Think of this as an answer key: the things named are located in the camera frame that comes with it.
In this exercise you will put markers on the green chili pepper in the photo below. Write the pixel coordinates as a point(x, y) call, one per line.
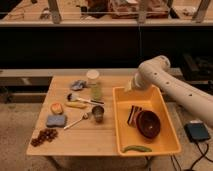
point(136, 148)

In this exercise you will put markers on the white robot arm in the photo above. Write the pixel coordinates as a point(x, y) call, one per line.
point(154, 72)

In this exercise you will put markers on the clear jar with white lid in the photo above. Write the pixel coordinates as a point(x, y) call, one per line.
point(94, 83)

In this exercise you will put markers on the yellow banana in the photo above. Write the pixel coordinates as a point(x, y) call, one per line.
point(76, 105)

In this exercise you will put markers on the metal spoon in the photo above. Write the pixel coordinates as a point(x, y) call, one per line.
point(84, 117)

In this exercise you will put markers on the black foot pedal box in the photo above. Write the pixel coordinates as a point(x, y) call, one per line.
point(196, 132)

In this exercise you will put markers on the makeup brush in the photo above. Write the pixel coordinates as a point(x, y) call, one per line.
point(75, 97)

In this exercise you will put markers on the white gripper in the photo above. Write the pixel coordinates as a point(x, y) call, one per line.
point(129, 86)

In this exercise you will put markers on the orange peach fruit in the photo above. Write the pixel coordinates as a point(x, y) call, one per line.
point(56, 108)

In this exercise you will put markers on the wooden table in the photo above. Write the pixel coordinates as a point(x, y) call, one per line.
point(87, 138)

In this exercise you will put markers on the blue sponge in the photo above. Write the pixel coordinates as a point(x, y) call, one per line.
point(56, 121)

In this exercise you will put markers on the striped eraser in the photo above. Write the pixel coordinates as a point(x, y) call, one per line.
point(135, 110)

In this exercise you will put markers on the dark brown bowl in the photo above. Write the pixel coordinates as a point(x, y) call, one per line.
point(148, 124)

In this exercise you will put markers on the bunch of dark grapes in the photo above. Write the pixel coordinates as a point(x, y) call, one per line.
point(44, 135)

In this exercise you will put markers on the small metal cup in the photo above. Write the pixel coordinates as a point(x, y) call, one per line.
point(98, 112)

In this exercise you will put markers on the yellow plastic tray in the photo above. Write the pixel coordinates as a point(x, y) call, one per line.
point(166, 143)

